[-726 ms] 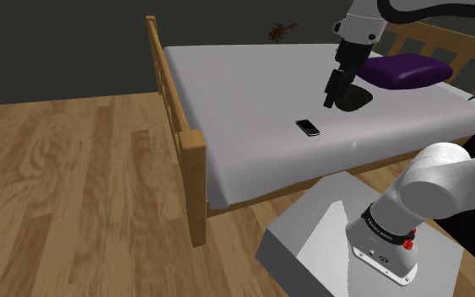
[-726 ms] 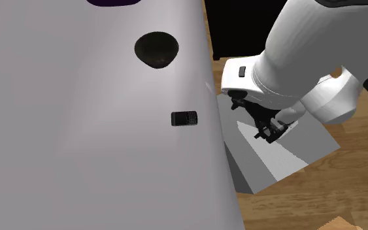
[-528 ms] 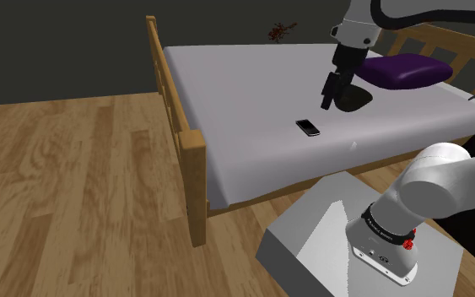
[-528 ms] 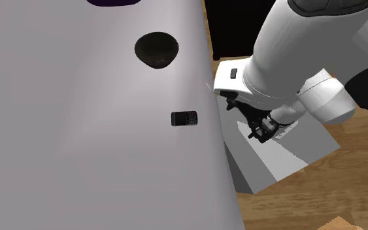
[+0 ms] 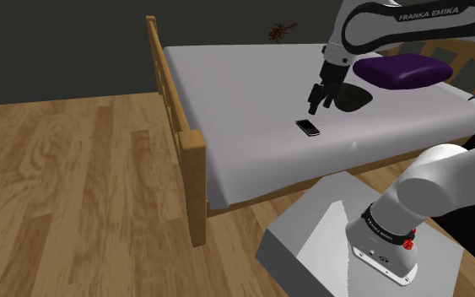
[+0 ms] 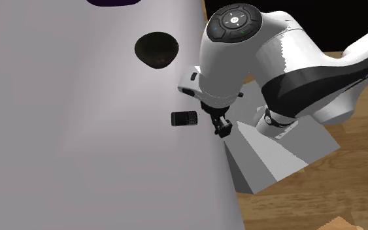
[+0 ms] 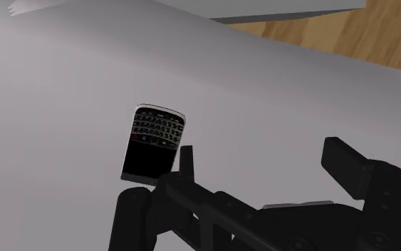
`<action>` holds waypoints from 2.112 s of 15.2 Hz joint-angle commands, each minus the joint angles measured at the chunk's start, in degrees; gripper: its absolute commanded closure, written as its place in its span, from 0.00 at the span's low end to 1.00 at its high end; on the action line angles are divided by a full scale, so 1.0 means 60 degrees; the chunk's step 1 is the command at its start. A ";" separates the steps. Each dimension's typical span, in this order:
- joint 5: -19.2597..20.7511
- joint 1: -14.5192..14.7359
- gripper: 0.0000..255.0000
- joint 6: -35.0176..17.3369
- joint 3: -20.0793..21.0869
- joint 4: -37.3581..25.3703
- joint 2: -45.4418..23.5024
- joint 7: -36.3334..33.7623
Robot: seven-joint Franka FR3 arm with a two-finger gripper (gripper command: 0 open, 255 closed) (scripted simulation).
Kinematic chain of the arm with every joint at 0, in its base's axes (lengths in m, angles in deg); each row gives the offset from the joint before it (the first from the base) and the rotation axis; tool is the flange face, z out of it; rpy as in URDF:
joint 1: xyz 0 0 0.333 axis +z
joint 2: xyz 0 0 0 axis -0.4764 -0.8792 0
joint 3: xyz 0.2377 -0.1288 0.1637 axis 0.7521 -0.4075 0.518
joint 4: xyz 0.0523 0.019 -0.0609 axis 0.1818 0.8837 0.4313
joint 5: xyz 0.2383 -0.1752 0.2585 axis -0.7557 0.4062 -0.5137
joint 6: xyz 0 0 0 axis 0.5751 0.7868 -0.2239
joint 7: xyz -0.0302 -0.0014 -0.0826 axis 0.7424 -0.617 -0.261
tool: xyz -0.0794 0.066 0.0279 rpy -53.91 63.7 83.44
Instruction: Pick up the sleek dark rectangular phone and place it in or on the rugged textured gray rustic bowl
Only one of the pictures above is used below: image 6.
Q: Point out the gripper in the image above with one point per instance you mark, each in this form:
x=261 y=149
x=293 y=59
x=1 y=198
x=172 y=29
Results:
x=215 y=110

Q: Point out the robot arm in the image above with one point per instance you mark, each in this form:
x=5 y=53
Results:
x=231 y=63

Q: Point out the black keypad phone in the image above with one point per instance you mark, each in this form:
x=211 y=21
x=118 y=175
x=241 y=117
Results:
x=184 y=118

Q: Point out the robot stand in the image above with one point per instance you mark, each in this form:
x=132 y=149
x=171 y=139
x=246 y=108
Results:
x=266 y=159

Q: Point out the dark brown bowl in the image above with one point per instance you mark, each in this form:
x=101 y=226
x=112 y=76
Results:
x=156 y=50

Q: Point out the dark purple round object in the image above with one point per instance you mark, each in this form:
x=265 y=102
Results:
x=113 y=2

